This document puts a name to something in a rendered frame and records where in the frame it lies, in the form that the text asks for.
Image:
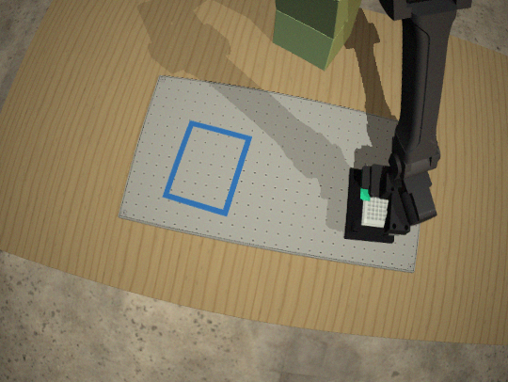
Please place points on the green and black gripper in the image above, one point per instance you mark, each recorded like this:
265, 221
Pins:
370, 181

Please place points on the blue tape outline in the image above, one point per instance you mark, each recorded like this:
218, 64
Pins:
235, 179

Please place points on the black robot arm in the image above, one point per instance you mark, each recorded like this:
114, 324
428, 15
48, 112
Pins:
426, 29

